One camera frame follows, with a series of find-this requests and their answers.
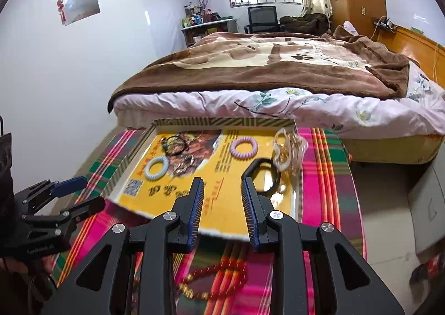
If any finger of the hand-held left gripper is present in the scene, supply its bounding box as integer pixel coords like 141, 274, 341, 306
14, 176, 88, 212
21, 197, 106, 233

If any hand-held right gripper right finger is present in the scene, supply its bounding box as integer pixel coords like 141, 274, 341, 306
241, 178, 406, 315

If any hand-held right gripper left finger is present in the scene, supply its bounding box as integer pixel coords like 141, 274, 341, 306
42, 178, 206, 315

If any black wristband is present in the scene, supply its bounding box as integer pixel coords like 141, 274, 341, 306
243, 158, 281, 195

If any dark bead necklace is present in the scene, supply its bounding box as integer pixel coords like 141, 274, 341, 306
172, 153, 203, 177

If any striped cardboard tray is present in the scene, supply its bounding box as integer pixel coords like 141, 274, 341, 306
104, 118, 304, 243

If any small pale spiral hair tie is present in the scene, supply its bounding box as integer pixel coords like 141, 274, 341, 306
144, 156, 171, 181

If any black cord necklace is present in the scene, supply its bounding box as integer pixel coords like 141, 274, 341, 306
161, 133, 191, 158

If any red bead bracelet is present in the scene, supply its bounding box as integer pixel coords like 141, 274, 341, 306
175, 259, 249, 302

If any large purple spiral hair tie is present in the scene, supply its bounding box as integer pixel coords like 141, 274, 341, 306
230, 137, 258, 159

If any pink hair claw clip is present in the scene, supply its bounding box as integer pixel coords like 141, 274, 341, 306
272, 128, 309, 175

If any person's left hand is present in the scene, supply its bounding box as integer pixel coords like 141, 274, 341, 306
0, 256, 30, 274

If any plaid cloth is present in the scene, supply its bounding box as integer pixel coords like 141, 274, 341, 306
52, 127, 367, 315

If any brown printed blanket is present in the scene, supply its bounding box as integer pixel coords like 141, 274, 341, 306
108, 26, 411, 114

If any yellow mattress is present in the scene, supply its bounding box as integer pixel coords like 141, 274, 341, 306
342, 133, 444, 165

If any small desk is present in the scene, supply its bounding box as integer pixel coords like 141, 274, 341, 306
181, 18, 239, 48

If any grey drawer cabinet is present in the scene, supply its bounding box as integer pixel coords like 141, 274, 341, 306
407, 158, 445, 256

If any group of bottles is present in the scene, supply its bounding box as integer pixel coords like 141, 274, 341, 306
182, 5, 223, 27

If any cola bottle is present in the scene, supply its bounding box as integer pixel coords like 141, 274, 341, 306
410, 256, 445, 288

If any black office chair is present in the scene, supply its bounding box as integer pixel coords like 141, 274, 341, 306
243, 5, 281, 35

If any dark sofa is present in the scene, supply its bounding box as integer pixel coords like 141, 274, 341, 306
279, 13, 331, 36

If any power strip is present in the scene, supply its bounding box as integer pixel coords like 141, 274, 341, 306
373, 17, 397, 32

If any wooden headboard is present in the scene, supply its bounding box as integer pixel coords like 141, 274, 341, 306
377, 24, 445, 88

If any silver wall poster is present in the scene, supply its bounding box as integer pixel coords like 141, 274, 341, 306
57, 0, 101, 25

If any thin charging cable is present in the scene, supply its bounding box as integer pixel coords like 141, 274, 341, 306
432, 40, 440, 76

